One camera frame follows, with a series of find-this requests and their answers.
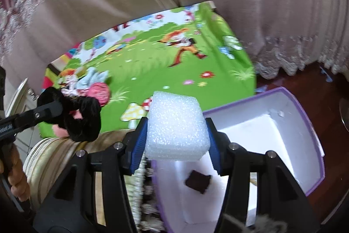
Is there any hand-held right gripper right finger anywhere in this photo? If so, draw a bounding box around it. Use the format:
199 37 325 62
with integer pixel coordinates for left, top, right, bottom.
204 117 322 233

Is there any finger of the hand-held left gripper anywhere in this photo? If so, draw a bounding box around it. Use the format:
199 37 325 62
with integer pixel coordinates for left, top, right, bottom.
13 100 64 128

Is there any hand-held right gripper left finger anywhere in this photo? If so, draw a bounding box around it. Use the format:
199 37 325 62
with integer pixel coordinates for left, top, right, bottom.
33 116 150 233

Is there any black velvet scrunchie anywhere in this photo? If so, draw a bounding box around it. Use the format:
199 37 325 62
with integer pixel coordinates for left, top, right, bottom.
37 87 102 142

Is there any white foam block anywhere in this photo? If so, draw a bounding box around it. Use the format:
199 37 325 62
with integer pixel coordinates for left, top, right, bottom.
144 90 211 162

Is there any purple cardboard box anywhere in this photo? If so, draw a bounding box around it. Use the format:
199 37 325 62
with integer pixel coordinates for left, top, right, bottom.
151 86 326 233

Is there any person's left hand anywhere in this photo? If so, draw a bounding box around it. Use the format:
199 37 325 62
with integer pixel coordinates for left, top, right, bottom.
0 152 30 202

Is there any dark brown square piece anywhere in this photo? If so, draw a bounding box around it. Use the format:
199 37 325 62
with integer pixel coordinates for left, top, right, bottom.
185 170 212 194

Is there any pink knit item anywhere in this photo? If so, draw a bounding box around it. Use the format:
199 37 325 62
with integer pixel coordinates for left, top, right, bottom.
86 83 112 107

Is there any green cartoon printed blanket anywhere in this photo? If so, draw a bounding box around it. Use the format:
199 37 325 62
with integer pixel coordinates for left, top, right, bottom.
38 1 257 138

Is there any small blue floor item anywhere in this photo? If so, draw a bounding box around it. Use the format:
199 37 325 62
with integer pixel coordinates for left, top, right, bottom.
319 66 334 83

